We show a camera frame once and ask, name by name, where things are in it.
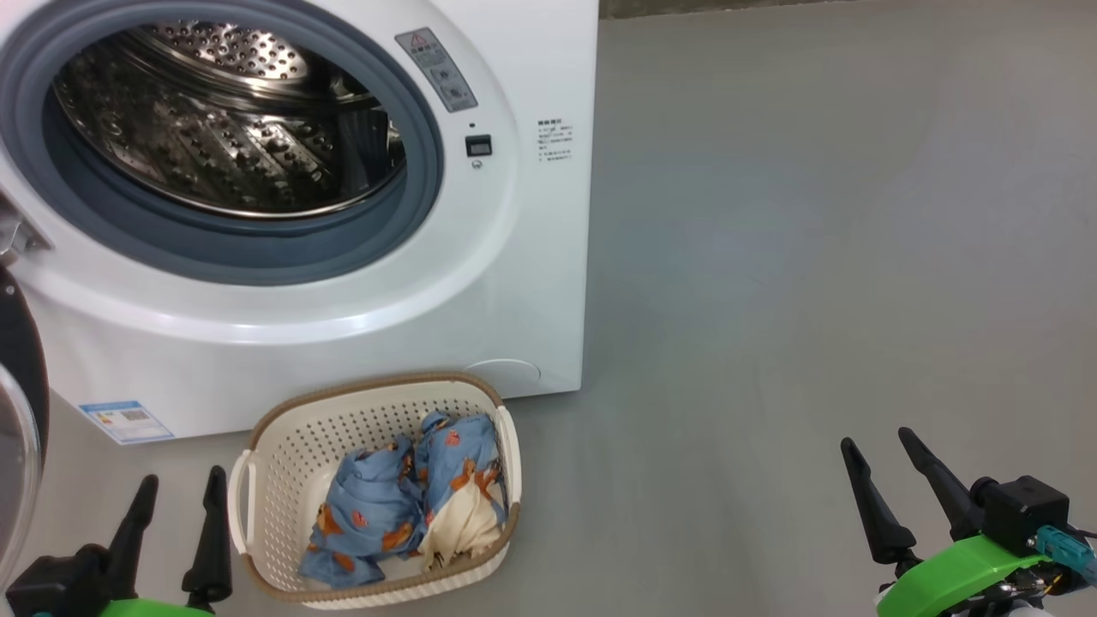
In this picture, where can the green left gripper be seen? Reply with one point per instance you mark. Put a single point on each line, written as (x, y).
(154, 610)

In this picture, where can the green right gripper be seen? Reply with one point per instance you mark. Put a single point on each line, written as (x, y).
(943, 578)

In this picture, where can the blue bear-print garment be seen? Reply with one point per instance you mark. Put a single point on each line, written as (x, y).
(368, 506)

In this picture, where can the black round glass washer door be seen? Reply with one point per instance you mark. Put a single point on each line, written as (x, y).
(17, 360)

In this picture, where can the grey rubber door gasket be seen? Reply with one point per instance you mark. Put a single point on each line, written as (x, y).
(257, 248)

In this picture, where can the metal door hinge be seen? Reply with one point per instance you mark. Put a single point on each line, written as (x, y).
(17, 236)

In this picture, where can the stainless steel washing machine drum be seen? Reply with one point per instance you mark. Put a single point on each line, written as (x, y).
(188, 146)

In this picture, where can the white front-load washing machine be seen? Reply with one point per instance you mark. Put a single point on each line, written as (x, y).
(480, 283)

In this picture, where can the blue energy label sticker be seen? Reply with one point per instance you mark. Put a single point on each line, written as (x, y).
(127, 422)

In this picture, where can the cream plastic laundry basket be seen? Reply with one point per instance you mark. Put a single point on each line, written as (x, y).
(291, 454)

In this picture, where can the round white filter cover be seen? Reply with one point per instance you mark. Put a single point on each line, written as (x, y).
(510, 377)

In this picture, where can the grey warning sticker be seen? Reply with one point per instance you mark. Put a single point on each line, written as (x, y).
(437, 68)

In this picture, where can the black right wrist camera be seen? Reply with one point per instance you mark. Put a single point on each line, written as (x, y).
(1024, 510)

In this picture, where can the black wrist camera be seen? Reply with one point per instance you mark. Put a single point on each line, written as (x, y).
(51, 583)
(1024, 510)

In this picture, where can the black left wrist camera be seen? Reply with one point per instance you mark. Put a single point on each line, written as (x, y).
(51, 583)

